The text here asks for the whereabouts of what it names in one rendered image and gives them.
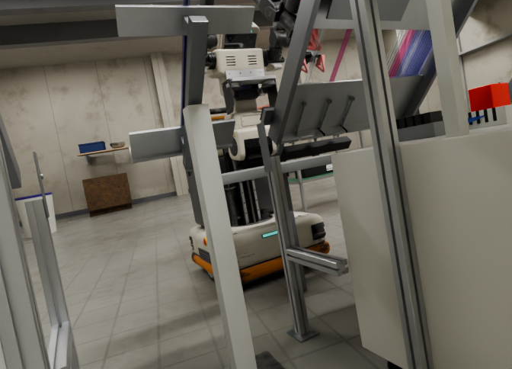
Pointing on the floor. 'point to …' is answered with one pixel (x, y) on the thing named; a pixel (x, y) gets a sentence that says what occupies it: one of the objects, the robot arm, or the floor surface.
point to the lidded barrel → (27, 215)
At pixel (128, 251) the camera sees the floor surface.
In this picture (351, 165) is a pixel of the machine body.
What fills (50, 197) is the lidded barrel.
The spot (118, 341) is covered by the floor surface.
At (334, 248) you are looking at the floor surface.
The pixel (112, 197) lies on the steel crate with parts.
